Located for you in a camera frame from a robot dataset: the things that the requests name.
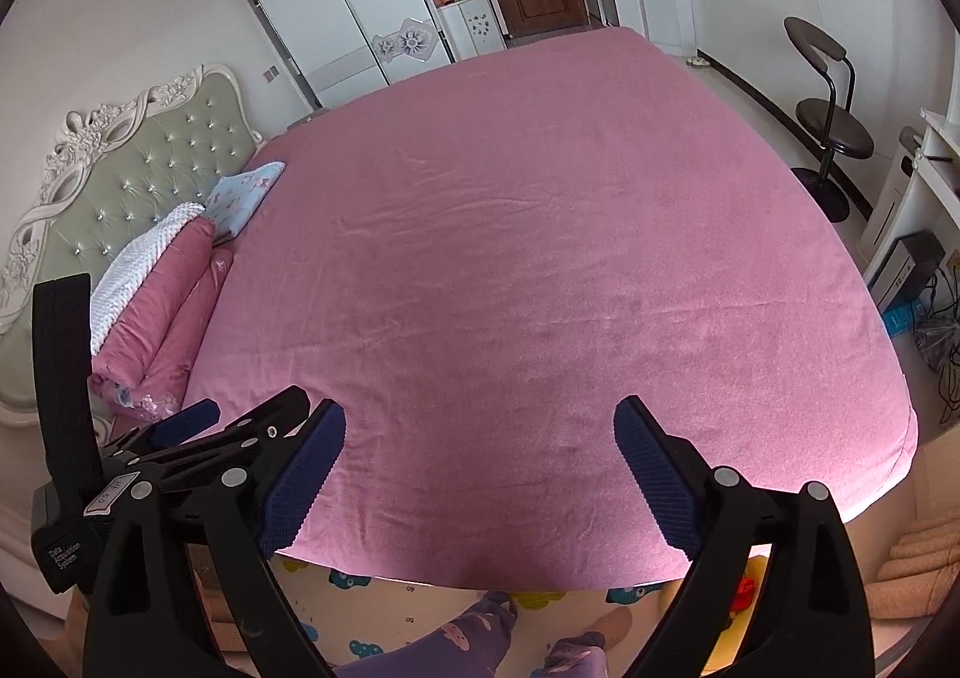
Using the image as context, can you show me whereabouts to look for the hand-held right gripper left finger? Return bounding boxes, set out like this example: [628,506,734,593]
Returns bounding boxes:
[82,397,347,678]

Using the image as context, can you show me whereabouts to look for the beige plush rug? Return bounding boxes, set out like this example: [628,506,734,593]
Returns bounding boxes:
[866,505,960,619]

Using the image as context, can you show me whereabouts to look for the light blue patterned pillow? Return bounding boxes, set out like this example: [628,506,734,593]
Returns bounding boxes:
[204,160,287,245]

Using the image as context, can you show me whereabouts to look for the white narrow cabinet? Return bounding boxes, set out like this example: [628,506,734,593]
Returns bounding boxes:
[634,0,700,58]

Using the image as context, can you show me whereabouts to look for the white textured blanket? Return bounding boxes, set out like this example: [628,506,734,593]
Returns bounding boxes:
[90,202,207,356]

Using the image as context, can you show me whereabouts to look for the white desk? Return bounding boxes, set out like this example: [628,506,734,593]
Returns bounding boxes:
[859,108,960,319]

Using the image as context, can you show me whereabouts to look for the black computer case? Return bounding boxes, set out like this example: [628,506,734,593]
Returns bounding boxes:
[877,232,946,311]

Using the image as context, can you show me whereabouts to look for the green tufted headboard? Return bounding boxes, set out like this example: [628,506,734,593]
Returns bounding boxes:
[0,63,265,424]

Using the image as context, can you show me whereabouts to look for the cartoon floor mat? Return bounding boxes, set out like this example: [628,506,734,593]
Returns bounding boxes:
[277,550,773,678]

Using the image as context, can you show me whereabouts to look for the black cables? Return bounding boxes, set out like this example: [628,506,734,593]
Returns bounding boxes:
[928,273,960,428]

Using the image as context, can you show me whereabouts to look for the pink embroidered pillow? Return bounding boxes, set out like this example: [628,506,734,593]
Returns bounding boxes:
[112,247,235,424]

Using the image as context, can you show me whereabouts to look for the yellow red toy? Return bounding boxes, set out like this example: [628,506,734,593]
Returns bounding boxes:
[705,554,773,656]

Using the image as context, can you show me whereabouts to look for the pink bed sheet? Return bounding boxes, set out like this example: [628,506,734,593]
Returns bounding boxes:
[88,25,920,589]

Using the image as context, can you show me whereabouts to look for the small blue packet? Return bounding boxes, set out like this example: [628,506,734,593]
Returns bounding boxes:
[881,299,927,338]

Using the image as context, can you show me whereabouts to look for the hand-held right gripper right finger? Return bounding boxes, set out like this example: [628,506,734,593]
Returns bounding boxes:
[613,394,877,678]

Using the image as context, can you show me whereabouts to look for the white sliding wardrobe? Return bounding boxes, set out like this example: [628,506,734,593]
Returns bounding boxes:
[202,0,458,109]

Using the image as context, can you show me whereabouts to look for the bin with grey bag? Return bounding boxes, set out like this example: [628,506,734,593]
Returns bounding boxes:
[911,318,960,371]

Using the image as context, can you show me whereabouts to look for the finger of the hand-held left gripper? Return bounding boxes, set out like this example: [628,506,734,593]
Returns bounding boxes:
[109,399,220,461]
[112,385,311,491]

